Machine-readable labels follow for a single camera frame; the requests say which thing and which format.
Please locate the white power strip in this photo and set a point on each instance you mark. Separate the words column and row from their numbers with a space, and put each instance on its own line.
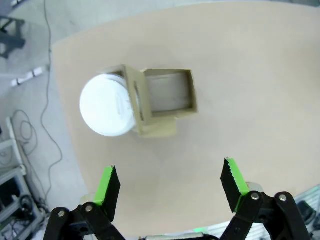
column 27, row 76

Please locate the black chair base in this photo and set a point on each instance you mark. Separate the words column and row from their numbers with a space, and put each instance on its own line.
column 11, row 37

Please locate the grey equipment rack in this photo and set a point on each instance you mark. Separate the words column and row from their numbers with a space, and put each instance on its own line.
column 12, row 195

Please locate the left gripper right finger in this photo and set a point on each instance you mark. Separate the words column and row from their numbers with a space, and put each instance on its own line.
column 232, row 182

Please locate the paper cup with white lid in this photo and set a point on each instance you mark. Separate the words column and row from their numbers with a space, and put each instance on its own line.
column 105, row 105

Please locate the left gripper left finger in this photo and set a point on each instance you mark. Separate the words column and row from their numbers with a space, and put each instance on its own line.
column 110, row 190

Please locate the brown cardboard cup carrier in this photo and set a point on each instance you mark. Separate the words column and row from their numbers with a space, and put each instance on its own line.
column 172, row 92

